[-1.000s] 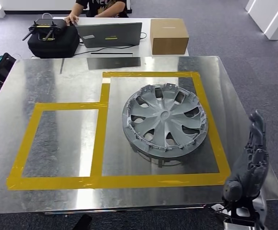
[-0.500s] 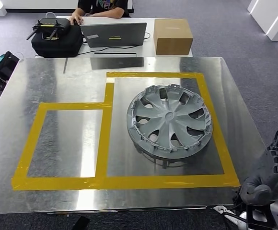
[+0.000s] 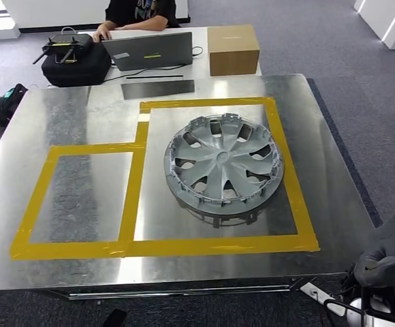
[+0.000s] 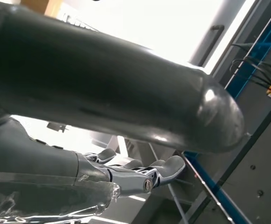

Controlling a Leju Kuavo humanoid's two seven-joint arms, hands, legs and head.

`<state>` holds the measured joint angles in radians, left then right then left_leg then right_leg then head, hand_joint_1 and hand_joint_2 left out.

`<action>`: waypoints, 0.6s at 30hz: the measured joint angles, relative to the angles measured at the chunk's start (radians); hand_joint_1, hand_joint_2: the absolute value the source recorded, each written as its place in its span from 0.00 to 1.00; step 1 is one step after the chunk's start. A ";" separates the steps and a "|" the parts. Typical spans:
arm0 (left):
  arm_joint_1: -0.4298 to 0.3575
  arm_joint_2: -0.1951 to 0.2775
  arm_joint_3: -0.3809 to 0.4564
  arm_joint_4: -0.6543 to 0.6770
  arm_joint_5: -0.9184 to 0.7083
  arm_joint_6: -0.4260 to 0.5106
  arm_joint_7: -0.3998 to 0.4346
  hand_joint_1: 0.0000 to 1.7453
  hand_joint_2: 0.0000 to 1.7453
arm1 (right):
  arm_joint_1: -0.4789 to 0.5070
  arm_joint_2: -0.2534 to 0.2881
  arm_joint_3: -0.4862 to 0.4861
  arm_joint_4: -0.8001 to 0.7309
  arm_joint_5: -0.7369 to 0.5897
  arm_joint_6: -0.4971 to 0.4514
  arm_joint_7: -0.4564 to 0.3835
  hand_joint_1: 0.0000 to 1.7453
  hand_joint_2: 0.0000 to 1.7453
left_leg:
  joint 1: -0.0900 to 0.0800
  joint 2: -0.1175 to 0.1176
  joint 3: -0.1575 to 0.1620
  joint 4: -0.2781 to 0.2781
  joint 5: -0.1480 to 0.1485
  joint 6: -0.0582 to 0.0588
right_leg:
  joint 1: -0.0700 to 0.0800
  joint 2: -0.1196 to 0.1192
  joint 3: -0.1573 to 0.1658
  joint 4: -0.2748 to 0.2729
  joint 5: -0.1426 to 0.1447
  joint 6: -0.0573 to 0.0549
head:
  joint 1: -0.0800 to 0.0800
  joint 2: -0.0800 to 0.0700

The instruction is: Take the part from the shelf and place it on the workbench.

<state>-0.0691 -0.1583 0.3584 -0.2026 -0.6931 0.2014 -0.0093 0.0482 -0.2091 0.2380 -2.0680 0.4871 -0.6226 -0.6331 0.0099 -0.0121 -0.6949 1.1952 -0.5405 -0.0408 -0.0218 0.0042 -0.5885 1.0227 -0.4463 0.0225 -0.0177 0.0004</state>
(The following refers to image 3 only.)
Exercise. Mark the seated person at laptop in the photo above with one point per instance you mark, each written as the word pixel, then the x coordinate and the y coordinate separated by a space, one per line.
pixel 140 11

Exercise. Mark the black robot body part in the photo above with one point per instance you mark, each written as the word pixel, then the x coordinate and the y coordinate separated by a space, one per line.
pixel 115 319

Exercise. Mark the white partition block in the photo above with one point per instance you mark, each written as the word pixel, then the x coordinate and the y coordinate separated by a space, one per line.
pixel 388 25

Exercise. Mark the brown cardboard box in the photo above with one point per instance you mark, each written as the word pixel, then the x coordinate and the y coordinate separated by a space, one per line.
pixel 233 49

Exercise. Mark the white desk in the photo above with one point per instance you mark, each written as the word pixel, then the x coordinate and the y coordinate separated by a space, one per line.
pixel 201 67

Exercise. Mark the white power strip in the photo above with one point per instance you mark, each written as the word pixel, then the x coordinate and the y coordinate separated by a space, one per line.
pixel 315 295

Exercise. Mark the black remote controller with antennas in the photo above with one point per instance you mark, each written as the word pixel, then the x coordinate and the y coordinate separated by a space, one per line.
pixel 68 44

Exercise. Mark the stainless steel workbench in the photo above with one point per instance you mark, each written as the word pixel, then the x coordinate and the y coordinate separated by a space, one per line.
pixel 82 198

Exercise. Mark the grey laptop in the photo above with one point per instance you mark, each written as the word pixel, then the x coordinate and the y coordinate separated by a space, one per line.
pixel 149 50

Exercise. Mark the grey plastic wheel hubcap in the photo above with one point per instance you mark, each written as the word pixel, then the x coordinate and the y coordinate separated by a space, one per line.
pixel 223 158

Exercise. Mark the black bag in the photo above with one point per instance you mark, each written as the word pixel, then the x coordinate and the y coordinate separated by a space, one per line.
pixel 8 106

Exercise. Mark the person's right hand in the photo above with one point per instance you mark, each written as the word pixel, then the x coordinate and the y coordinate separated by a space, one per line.
pixel 102 33

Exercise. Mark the thin black strip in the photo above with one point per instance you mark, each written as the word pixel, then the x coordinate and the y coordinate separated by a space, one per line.
pixel 155 76

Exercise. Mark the black carrying case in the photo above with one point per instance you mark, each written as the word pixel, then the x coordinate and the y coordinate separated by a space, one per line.
pixel 78 72

